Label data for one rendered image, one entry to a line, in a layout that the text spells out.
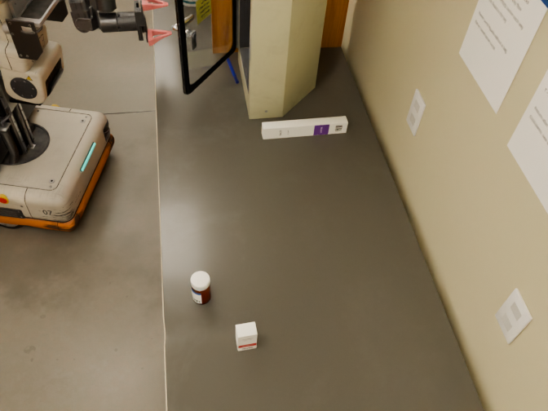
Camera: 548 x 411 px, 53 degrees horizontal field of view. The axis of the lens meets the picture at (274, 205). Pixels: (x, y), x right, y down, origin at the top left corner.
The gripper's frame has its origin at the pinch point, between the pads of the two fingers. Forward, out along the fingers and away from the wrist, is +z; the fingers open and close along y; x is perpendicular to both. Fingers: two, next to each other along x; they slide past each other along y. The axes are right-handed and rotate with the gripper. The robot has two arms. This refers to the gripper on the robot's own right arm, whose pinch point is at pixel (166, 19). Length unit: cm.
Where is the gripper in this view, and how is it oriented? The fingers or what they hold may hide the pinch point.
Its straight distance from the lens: 179.0
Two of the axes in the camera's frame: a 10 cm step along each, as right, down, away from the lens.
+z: 9.9, -1.0, 1.3
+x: -1.6, -7.6, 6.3
